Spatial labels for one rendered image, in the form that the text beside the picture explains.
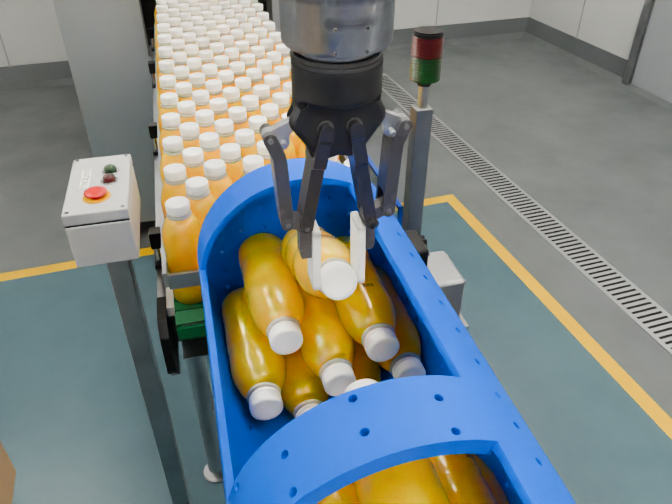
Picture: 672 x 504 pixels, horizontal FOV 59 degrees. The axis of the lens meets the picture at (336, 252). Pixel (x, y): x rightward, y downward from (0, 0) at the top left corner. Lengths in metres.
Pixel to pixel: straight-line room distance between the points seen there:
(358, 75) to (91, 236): 0.65
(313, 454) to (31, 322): 2.25
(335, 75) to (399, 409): 0.26
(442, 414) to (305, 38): 0.30
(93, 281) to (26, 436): 0.80
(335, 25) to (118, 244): 0.67
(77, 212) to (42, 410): 1.35
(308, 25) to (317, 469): 0.32
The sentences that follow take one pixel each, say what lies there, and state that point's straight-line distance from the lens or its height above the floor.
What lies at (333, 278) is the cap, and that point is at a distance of 0.60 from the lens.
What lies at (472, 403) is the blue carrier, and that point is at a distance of 0.50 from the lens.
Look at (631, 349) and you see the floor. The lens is 2.51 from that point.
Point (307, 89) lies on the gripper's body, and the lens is 0.49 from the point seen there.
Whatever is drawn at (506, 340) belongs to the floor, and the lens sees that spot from 2.38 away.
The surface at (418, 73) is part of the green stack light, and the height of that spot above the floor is 1.18.
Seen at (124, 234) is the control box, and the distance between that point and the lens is 1.03.
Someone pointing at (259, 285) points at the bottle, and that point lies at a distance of 0.74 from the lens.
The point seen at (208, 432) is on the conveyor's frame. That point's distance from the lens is 1.77.
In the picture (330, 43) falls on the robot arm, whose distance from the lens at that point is 0.46.
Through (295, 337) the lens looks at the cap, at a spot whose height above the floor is 1.11.
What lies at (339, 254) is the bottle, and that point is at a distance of 0.63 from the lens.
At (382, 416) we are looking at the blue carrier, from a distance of 0.46.
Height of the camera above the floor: 1.59
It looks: 35 degrees down
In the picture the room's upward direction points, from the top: straight up
